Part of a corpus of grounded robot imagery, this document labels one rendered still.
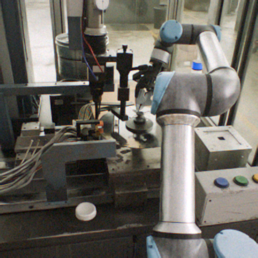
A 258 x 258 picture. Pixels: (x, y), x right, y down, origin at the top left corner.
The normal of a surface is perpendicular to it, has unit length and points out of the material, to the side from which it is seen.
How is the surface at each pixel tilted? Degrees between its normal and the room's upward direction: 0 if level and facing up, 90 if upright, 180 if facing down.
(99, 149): 90
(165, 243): 55
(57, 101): 90
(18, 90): 90
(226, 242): 8
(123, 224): 0
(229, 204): 90
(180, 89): 46
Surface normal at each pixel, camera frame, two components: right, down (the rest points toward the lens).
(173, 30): 0.00, 0.08
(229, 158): 0.19, 0.51
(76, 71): -0.13, 0.51
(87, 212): 0.04, -0.86
